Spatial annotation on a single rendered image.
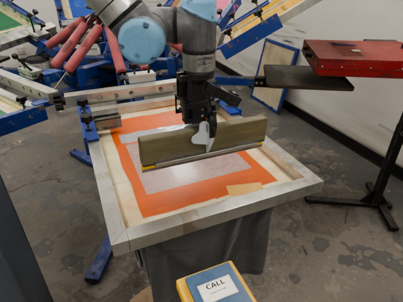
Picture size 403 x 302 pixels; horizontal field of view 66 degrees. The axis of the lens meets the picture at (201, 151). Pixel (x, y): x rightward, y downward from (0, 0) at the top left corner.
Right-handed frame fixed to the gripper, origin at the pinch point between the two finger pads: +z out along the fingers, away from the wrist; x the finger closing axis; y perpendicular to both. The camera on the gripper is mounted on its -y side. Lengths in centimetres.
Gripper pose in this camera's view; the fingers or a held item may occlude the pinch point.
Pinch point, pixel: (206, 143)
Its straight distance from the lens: 82.4
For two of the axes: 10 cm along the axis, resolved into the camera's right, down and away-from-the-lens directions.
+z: 0.0, 8.5, 5.2
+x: 4.0, 4.8, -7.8
